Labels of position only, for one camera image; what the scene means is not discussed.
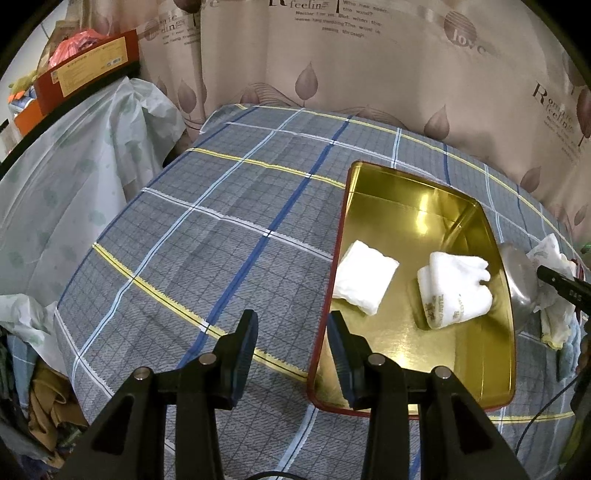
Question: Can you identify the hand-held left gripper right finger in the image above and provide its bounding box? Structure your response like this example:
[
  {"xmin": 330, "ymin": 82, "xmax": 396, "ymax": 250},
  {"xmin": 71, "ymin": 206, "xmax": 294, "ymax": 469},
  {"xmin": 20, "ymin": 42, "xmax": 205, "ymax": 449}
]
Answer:
[{"xmin": 325, "ymin": 310, "xmax": 532, "ymax": 480}]

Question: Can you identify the long orange box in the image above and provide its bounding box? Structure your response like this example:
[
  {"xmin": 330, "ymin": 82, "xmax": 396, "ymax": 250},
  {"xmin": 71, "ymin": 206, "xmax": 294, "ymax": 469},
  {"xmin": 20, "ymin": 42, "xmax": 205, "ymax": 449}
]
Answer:
[{"xmin": 36, "ymin": 28, "xmax": 141, "ymax": 116}]

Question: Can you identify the white cloth with red trim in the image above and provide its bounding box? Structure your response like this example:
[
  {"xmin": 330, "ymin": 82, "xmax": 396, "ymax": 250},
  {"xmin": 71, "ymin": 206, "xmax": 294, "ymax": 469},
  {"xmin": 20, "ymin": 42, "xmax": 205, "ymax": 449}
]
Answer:
[{"xmin": 526, "ymin": 233, "xmax": 577, "ymax": 278}]

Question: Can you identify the grey plaid bed sheet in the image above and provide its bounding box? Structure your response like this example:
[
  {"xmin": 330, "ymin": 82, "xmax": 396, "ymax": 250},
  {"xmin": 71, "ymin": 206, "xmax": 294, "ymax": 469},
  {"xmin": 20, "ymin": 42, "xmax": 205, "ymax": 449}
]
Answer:
[{"xmin": 54, "ymin": 104, "xmax": 583, "ymax": 480}]

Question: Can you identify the light blue towel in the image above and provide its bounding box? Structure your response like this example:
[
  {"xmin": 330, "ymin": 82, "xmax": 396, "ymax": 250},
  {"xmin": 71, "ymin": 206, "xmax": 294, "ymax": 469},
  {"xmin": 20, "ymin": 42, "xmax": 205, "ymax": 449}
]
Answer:
[{"xmin": 556, "ymin": 320, "xmax": 581, "ymax": 383}]

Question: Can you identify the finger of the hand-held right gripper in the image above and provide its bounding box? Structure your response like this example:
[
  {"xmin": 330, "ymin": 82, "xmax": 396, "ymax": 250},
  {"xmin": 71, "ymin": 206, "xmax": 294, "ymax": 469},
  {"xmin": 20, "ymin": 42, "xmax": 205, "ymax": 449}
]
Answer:
[{"xmin": 537, "ymin": 265, "xmax": 591, "ymax": 304}]

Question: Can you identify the white towel with gold print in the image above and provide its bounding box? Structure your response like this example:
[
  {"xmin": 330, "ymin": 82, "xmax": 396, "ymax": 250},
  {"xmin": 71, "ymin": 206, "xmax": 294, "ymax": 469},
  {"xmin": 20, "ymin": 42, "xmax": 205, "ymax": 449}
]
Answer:
[{"xmin": 417, "ymin": 251, "xmax": 494, "ymax": 330}]

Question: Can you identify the plain white folded towel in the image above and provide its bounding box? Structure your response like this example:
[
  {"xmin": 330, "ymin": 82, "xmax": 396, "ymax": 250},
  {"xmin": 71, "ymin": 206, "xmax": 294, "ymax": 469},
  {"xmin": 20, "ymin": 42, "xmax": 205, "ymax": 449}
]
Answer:
[{"xmin": 332, "ymin": 240, "xmax": 400, "ymax": 317}]

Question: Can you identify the small orange box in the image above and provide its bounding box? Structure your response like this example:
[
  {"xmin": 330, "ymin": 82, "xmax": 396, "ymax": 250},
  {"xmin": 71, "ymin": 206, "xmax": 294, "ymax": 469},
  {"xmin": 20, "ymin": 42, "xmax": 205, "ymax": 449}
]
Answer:
[{"xmin": 14, "ymin": 99, "xmax": 46, "ymax": 137}]

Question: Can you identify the gold tin box red rim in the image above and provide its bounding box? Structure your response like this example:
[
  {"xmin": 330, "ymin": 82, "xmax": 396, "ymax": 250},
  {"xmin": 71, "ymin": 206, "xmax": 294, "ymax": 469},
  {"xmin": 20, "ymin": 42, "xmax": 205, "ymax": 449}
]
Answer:
[{"xmin": 305, "ymin": 161, "xmax": 517, "ymax": 418}]

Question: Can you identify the mustard yellow cloth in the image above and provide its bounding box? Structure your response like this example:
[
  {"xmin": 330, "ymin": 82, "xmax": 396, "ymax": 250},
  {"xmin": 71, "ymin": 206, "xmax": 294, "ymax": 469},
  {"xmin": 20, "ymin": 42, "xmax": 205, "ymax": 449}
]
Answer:
[{"xmin": 28, "ymin": 364, "xmax": 89, "ymax": 445}]

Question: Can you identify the beige leaf print curtain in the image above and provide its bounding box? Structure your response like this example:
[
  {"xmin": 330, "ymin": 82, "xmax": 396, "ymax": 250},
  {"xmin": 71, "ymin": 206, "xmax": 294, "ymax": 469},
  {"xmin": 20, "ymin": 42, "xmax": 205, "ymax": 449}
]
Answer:
[{"xmin": 139, "ymin": 0, "xmax": 591, "ymax": 228}]

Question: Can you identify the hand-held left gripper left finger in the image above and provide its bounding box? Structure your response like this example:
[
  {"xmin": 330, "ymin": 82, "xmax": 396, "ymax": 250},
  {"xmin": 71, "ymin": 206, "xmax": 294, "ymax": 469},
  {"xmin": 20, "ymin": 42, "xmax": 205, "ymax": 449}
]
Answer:
[{"xmin": 60, "ymin": 308, "xmax": 259, "ymax": 480}]

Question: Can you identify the black cable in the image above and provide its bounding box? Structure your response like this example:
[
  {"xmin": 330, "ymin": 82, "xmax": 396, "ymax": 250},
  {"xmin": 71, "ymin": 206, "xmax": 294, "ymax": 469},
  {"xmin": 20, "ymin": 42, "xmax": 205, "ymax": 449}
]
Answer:
[{"xmin": 512, "ymin": 382, "xmax": 579, "ymax": 459}]

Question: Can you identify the white towel with yellow edge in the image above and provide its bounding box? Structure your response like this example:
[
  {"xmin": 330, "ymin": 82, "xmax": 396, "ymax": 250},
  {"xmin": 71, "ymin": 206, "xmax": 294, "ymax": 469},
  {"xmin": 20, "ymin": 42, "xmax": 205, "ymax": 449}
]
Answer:
[{"xmin": 538, "ymin": 288, "xmax": 578, "ymax": 350}]

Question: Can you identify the steel bowl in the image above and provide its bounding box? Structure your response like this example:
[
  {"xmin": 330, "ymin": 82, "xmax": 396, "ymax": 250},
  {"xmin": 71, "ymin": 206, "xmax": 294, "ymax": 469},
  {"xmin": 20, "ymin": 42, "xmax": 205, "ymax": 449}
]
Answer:
[{"xmin": 496, "ymin": 242, "xmax": 542, "ymax": 334}]

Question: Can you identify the red plastic bag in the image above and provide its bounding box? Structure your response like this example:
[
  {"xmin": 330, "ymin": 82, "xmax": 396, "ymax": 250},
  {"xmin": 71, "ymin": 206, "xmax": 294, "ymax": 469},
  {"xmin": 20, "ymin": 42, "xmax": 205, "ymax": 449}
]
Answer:
[{"xmin": 48, "ymin": 28, "xmax": 100, "ymax": 66}]

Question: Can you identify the white plastic sheet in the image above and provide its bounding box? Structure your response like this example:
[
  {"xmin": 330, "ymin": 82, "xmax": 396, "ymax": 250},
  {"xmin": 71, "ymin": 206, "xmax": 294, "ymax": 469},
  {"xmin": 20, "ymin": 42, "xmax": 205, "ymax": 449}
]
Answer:
[{"xmin": 0, "ymin": 78, "xmax": 186, "ymax": 296}]

